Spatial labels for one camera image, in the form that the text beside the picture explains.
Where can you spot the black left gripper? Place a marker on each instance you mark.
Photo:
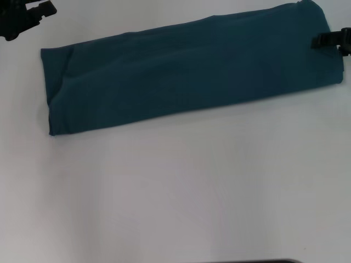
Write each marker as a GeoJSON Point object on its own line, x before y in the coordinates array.
{"type": "Point", "coordinates": [13, 19]}

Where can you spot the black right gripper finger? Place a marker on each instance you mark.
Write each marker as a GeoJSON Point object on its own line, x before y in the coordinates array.
{"type": "Point", "coordinates": [323, 40]}

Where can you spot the teal t-shirt with pink lettering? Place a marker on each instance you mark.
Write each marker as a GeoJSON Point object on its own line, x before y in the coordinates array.
{"type": "Point", "coordinates": [192, 68]}

